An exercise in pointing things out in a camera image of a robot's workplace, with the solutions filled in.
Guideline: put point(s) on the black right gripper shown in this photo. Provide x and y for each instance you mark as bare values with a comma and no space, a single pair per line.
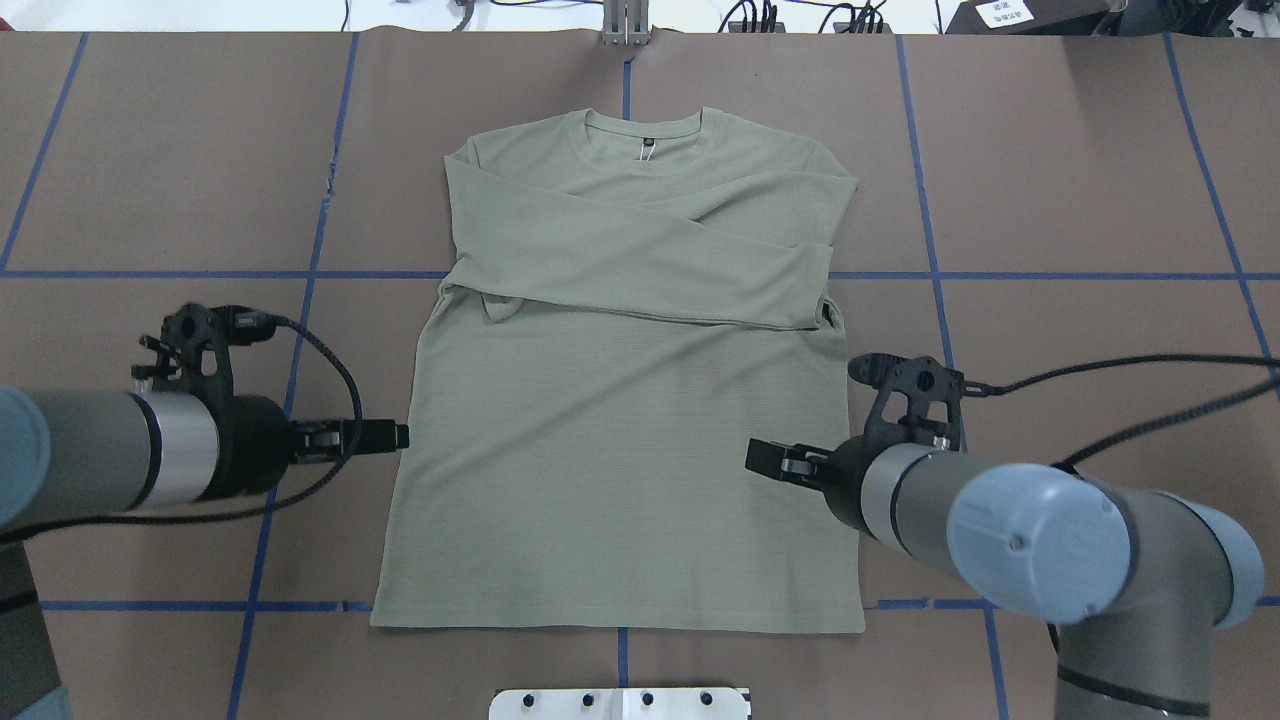
846,482

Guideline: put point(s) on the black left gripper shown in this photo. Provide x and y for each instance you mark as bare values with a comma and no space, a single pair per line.
252,443

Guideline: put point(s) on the olive green long-sleeve shirt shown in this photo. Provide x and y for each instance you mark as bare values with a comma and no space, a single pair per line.
630,304

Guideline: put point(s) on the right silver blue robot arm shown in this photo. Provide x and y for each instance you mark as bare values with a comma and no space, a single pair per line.
1134,582

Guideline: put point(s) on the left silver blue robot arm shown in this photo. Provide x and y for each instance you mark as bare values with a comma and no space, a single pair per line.
73,458

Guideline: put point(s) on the black orange connector block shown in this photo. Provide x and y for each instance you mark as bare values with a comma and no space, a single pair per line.
751,18
851,19

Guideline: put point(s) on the dark box with white label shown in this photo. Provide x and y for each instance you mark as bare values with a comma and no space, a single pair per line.
1048,18

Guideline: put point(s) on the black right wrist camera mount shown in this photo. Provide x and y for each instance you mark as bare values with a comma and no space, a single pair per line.
918,401

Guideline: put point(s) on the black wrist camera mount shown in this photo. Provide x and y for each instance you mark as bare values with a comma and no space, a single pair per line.
918,401
192,350

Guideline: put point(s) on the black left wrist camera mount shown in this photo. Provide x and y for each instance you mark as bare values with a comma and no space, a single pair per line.
192,350

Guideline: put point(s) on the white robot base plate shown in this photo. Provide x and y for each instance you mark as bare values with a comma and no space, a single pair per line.
694,702

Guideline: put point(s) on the grey aluminium frame post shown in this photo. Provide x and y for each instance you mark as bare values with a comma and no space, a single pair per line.
626,23

